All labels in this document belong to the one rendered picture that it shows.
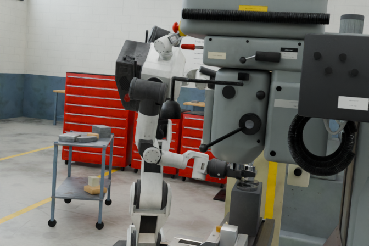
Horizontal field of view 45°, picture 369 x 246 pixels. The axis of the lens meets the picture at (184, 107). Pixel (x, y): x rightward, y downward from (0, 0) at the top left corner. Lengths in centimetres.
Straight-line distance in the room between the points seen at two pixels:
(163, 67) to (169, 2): 932
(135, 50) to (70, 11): 1036
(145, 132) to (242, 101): 60
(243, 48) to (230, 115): 22
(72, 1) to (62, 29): 81
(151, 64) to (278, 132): 77
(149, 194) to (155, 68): 60
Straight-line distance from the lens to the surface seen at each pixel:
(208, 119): 155
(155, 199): 214
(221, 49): 144
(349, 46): 116
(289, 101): 141
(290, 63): 141
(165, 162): 200
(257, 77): 144
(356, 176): 139
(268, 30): 141
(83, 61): 1208
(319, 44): 116
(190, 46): 168
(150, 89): 183
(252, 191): 193
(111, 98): 677
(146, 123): 189
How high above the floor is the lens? 161
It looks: 5 degrees down
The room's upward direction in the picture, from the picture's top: 4 degrees clockwise
